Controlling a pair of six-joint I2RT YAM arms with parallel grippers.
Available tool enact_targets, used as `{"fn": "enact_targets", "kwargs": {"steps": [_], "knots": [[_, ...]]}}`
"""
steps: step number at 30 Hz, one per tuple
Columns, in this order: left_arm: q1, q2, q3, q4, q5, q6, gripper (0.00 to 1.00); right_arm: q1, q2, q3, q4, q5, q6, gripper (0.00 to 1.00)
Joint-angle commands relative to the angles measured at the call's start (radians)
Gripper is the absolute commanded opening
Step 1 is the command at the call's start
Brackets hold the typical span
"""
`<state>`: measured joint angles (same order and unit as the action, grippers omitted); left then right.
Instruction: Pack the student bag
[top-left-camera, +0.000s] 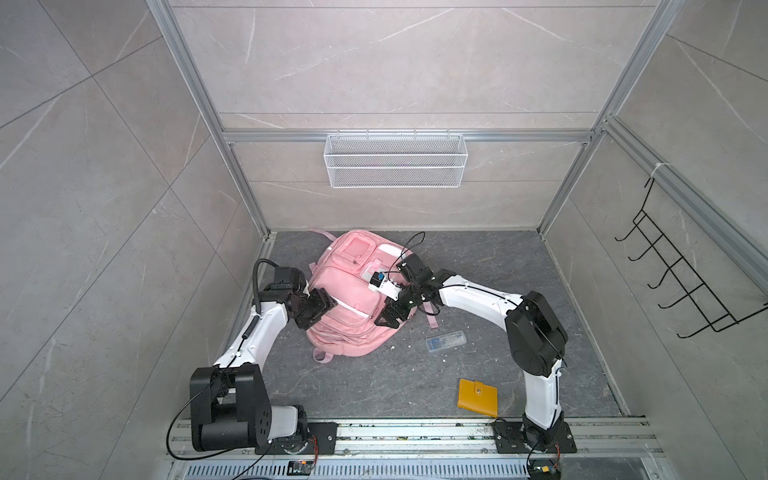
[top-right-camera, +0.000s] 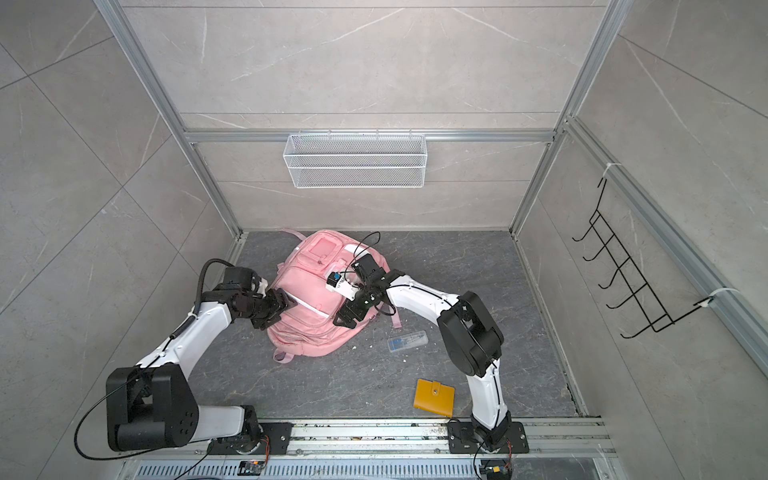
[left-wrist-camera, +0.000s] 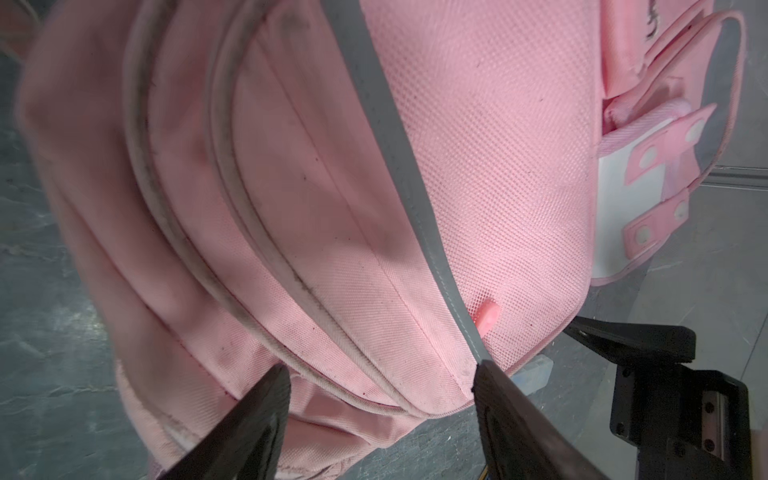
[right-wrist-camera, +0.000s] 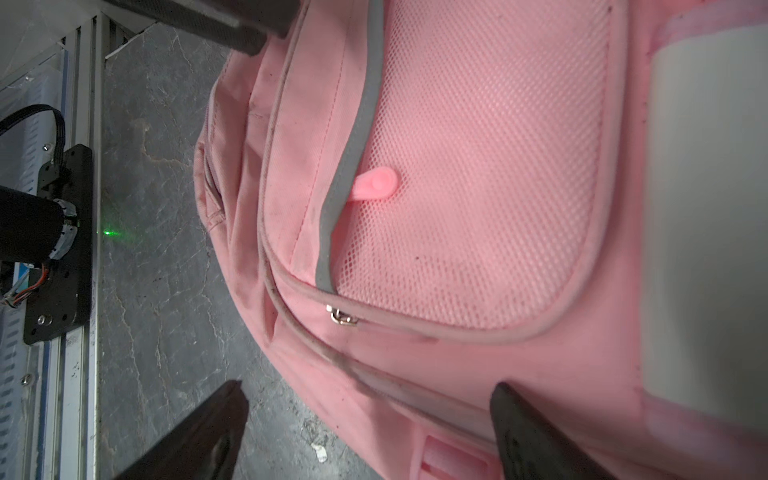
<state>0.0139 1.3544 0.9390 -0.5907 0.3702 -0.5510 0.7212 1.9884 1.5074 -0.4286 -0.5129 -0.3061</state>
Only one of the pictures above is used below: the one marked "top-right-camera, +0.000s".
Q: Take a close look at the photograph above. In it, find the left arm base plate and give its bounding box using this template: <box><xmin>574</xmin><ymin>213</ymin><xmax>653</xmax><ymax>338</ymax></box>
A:
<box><xmin>208</xmin><ymin>422</ymin><xmax>294</xmax><ymax>455</ymax></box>

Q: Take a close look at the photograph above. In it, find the clear plastic ruler case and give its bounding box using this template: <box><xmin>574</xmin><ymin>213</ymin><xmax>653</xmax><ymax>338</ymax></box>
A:
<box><xmin>387</xmin><ymin>331</ymin><xmax>429</xmax><ymax>353</ymax></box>

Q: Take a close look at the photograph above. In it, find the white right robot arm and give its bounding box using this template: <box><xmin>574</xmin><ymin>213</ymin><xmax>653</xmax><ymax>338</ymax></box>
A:
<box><xmin>326</xmin><ymin>254</ymin><xmax>512</xmax><ymax>451</ymax></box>

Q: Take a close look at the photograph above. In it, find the white wire mesh basket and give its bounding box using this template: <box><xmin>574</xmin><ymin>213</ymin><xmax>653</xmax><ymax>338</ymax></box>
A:
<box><xmin>283</xmin><ymin>133</ymin><xmax>428</xmax><ymax>189</ymax></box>

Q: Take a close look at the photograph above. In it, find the yellow leather wallet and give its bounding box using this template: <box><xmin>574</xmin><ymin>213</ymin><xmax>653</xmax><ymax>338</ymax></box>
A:
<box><xmin>413</xmin><ymin>379</ymin><xmax>455</xmax><ymax>417</ymax></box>

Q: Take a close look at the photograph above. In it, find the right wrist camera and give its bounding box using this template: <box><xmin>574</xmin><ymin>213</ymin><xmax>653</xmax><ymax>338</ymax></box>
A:
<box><xmin>326</xmin><ymin>272</ymin><xmax>359</xmax><ymax>300</ymax></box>

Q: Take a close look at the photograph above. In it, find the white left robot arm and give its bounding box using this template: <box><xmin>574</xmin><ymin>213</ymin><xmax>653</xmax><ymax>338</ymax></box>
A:
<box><xmin>99</xmin><ymin>259</ymin><xmax>297</xmax><ymax>458</ymax></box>

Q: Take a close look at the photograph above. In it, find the aluminium mounting rail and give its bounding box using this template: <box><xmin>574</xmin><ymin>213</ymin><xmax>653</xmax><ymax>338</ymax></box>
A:
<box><xmin>119</xmin><ymin>418</ymin><xmax>619</xmax><ymax>461</ymax></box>

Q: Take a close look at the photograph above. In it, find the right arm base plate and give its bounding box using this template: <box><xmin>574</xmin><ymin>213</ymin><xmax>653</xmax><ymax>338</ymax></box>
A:
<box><xmin>446</xmin><ymin>419</ymin><xmax>530</xmax><ymax>455</ymax></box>

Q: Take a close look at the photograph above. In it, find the pink student backpack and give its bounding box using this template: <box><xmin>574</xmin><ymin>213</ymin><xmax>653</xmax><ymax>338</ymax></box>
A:
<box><xmin>267</xmin><ymin>229</ymin><xmax>389</xmax><ymax>364</ymax></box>

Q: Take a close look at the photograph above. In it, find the black wire hook rack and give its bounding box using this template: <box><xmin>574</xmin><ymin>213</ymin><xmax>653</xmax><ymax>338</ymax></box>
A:
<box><xmin>571</xmin><ymin>178</ymin><xmax>736</xmax><ymax>340</ymax></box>

